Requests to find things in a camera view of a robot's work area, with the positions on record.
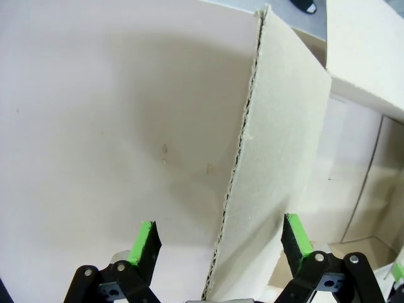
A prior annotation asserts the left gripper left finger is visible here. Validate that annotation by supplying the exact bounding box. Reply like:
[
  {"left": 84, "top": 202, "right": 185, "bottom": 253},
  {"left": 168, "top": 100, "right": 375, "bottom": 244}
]
[{"left": 64, "top": 220, "right": 162, "bottom": 303}]

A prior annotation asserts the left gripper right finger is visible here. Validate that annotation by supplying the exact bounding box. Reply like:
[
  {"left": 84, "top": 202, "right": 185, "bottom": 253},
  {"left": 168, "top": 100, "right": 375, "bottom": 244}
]
[{"left": 277, "top": 213, "right": 392, "bottom": 303}]

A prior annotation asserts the brown cardboard box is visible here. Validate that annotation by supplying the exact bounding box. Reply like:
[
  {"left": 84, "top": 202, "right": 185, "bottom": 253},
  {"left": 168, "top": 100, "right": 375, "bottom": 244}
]
[{"left": 0, "top": 0, "right": 404, "bottom": 303}]

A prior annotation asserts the black shoe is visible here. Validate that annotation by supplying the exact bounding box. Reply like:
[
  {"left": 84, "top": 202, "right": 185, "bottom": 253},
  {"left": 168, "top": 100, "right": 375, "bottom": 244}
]
[{"left": 288, "top": 0, "right": 320, "bottom": 15}]

